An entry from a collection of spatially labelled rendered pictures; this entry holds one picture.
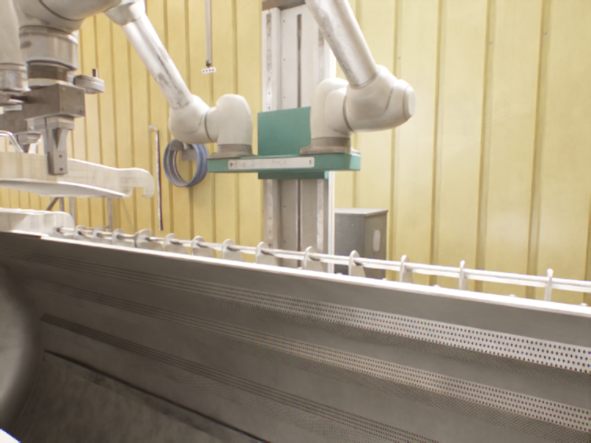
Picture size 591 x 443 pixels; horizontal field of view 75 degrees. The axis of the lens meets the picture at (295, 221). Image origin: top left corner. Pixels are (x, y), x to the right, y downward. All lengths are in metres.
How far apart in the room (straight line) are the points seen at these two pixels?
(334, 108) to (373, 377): 0.90
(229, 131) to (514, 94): 1.51
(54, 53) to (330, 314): 0.69
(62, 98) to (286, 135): 1.08
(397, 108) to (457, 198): 1.17
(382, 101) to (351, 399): 0.88
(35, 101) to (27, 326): 1.63
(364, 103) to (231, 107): 0.63
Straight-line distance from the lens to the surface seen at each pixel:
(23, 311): 2.33
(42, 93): 0.85
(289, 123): 1.71
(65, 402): 2.11
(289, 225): 1.79
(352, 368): 0.98
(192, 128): 1.78
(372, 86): 1.30
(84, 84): 0.87
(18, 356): 2.40
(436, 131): 2.46
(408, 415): 1.07
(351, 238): 1.78
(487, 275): 0.58
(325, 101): 1.46
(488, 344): 0.74
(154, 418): 1.68
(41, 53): 0.84
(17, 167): 0.82
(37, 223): 1.22
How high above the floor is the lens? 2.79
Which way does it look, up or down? 5 degrees down
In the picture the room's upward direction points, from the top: straight up
